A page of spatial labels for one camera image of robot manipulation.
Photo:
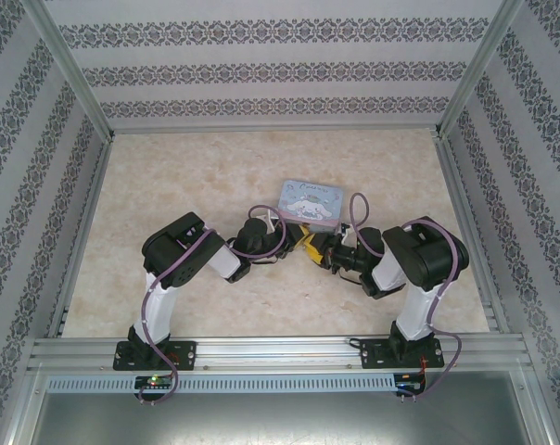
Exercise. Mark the aluminium side rail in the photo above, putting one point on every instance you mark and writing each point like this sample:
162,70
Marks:
470,222
83,232

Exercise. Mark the aluminium frame post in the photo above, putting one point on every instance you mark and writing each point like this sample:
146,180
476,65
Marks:
67,65
479,65

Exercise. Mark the small circuit board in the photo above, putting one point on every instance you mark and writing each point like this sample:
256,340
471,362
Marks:
154,381
411,387

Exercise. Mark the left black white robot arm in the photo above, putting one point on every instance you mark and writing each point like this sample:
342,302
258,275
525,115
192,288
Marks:
173,255

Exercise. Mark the left small circuit board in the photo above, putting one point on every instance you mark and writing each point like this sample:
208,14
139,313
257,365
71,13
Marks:
154,381

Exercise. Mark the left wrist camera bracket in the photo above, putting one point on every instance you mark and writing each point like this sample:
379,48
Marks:
268,222

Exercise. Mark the aluminium mounting rail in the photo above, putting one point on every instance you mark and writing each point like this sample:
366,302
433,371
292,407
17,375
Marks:
280,352

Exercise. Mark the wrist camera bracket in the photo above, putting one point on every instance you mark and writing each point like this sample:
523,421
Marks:
345,231
268,222

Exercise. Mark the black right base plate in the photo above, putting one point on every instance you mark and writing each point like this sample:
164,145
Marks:
372,354

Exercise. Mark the right small circuit board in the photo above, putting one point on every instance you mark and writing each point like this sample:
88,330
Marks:
411,387

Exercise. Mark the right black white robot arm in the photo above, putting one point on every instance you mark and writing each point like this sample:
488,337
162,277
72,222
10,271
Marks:
428,259

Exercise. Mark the grey metal sheet panel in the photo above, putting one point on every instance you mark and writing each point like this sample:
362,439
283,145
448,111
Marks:
280,422

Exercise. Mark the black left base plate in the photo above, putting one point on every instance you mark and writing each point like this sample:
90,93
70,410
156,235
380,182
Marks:
187,354

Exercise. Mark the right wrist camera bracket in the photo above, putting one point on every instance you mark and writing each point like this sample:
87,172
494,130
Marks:
345,231

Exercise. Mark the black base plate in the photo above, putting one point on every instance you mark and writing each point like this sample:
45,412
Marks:
187,354
372,354

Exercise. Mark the blue cartoon tin box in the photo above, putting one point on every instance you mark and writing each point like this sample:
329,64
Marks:
310,204

